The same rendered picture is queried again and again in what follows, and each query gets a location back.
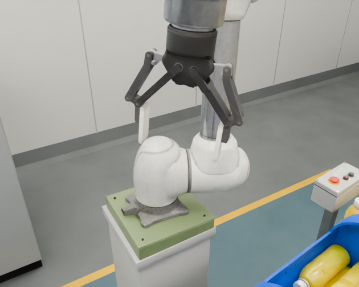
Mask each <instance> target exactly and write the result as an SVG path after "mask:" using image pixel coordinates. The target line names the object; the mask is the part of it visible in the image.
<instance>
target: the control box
mask: <svg viewBox="0 0 359 287"><path fill-rule="evenodd" d="M340 170H342V171H341V172H340ZM349 172H353V173H354V176H353V177H351V176H349V175H348V173H349ZM336 173H337V174H336ZM344 175H347V176H348V177H349V179H348V180H345V179H344V178H343V176H344ZM330 177H337V178H338V179H339V180H340V181H339V182H338V183H333V182H331V181H330V180H329V179H330ZM358 194H359V169H357V168H355V167H353V166H351V165H349V164H348V163H346V162H344V163H342V164H340V165H339V166H337V167H335V168H334V169H332V170H331V171H329V172H327V173H326V174H324V175H322V176H321V177H319V178H317V179H316V180H315V184H314V187H313V191H312V195H311V200H312V201H314V202H315V203H317V204H318V205H320V206H322V207H323V208H325V209H326V210H328V211H329V212H331V213H333V212H335V211H336V210H338V209H339V208H340V207H342V206H343V205H344V204H345V203H347V202H349V201H350V200H351V199H353V198H354V197H355V196H357V195H358Z"/></svg>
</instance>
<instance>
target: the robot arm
mask: <svg viewBox="0 0 359 287"><path fill-rule="evenodd" d="M256 1H258V0H165V2H164V19H165V20H166V21H167V22H169V23H170V24H169V25H168V27H167V36H166V51H165V53H164V54H163V53H161V52H157V50H156V49H155V48H152V49H151V50H149V51H148V52H146V53H145V59H144V65H143V66H142V68H141V69H140V71H139V73H138V75H137V76H136V78H135V80H134V82H133V83H132V85H131V86H130V88H129V90H128V92H127V93H126V95H125V97H124V98H125V100H126V101H127V102H129V101H130V102H132V103H133V104H134V105H135V115H134V116H135V117H134V120H135V122H136V123H139V133H138V142H139V143H140V144H141V146H140V147H139V149H138V152H137V154H136V158H135V161H134V168H133V182H134V191H135V194H129V195H127V196H126V197H125V201H126V202H127V203H129V205H127V206H125V207H123V208H122V209H121V211H122V212H123V213H122V214H123V215H124V216H127V215H135V214H136V215H137V217H138V218H139V220H140V222H141V226H142V227H143V228H149V227H150V226H152V225H154V224H156V223H159V222H163V221H165V220H168V219H171V218H174V217H177V216H182V215H187V214H188V213H189V209H188V208H187V207H186V206H184V205H183V204H182V202H181V201H180V200H179V199H178V196H180V195H182V194H185V193H191V192H192V193H212V192H223V191H228V190H232V189H234V188H236V187H239V186H241V185H242V184H244V182H245V181H246V180H247V178H248V176H249V172H250V163H249V160H248V157H247V154H246V153H245V152H244V151H243V150H242V149H241V148H239V147H238V145H237V141H236V139H235V138H234V136H233V135H232V134H231V127H232V126H234V125H237V126H242V124H243V121H244V118H245V115H244V112H243V108H242V105H241V102H240V99H239V95H238V92H237V89H236V86H235V73H236V64H237V57H238V45H239V33H240V20H241V19H243V18H244V17H245V15H246V14H247V10H248V8H249V6H250V4H251V3H255V2H256ZM160 61H162V63H163V65H164V67H165V69H166V70H167V73H166V74H164V75H163V77H162V78H160V79H159V80H158V81H157V82H156V83H155V84H153V85H152V86H151V87H150V88H149V89H148V90H147V91H146V92H145V93H144V94H143V95H142V96H140V95H138V92H139V90H140V89H141V87H142V85H143V83H144V82H145V80H146V78H147V77H148V76H149V74H150V72H151V70H152V69H153V67H154V66H155V65H157V64H158V63H159V62H160ZM171 79H172V81H173V82H175V83H176V84H177V85H186V86H188V87H191V88H194V87H197V86H198V87H199V89H200V90H201V92H202V108H201V129H200V132H199V133H198V134H197V135H196V136H195V137H194V138H193V142H192V144H191V147H190V149H184V148H181V147H179V145H178V143H176V142H175V141H173V140H172V139H171V138H167V137H164V136H154V137H150V138H148V139H147V137H148V129H149V111H150V103H149V102H146V101H147V100H148V99H149V98H150V97H152V96H153V95H154V94H155V93H156V92H157V91H158V90H159V89H160V88H162V87H163V86H164V85H165V84H166V83H167V82H168V81H169V80H171ZM145 102H146V103H145Z"/></svg>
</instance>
